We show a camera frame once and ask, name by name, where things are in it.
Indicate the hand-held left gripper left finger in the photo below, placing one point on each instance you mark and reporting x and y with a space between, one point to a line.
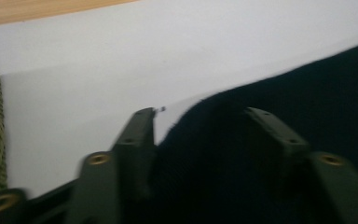
130 168

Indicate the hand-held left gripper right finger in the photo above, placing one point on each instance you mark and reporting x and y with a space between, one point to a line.
332 186

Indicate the black knit vest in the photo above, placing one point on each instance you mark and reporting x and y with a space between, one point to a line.
217 155

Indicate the white table sheet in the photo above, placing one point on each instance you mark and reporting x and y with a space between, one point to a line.
136 56

